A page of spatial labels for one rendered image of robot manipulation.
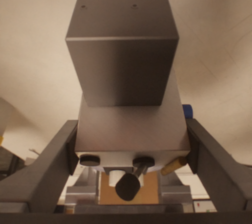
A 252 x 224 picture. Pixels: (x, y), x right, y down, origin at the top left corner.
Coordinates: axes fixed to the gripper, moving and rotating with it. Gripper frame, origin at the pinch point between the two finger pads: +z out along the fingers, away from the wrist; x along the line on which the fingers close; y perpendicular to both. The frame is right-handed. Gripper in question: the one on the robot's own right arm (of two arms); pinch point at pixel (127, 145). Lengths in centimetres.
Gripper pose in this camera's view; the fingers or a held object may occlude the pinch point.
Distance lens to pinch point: 29.1
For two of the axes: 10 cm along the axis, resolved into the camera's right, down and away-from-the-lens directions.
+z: -0.1, -8.2, 5.7
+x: -10.0, 0.1, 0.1
